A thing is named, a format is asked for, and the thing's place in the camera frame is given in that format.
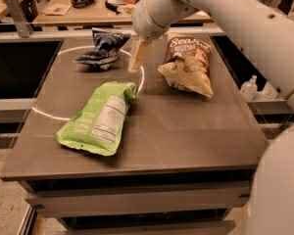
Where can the brown chip bag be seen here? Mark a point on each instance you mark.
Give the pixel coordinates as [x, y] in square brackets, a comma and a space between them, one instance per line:
[186, 65]

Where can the green chip bag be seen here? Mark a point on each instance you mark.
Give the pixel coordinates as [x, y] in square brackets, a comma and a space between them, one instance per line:
[97, 127]

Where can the black sunglasses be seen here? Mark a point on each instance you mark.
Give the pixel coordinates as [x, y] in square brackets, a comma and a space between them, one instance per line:
[112, 7]

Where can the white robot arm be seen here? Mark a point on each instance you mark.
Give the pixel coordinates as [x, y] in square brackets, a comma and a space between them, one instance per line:
[266, 38]

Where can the small paper card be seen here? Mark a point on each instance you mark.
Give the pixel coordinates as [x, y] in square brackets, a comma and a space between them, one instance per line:
[56, 10]

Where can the left metal bracket post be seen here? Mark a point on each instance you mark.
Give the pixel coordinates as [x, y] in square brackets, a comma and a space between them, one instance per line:
[23, 27]

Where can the grey table drawer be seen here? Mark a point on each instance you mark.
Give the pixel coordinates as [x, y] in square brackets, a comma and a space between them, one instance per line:
[140, 199]

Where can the blue chip bag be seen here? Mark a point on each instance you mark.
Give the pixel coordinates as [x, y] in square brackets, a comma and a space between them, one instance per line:
[105, 50]

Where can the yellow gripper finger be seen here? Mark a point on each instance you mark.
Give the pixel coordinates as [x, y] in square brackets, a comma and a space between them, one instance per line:
[140, 50]

